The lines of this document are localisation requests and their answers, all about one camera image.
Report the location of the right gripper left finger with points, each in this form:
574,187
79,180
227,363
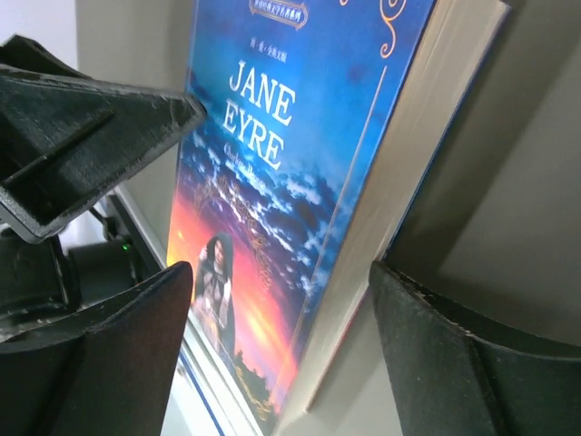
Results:
105,370

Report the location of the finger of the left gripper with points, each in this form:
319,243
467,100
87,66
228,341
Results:
67,139

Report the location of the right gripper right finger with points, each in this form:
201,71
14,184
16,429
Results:
454,371

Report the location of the blue Jane Eyre book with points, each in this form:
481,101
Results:
323,117

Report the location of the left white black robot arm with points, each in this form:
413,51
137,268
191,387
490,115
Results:
44,282

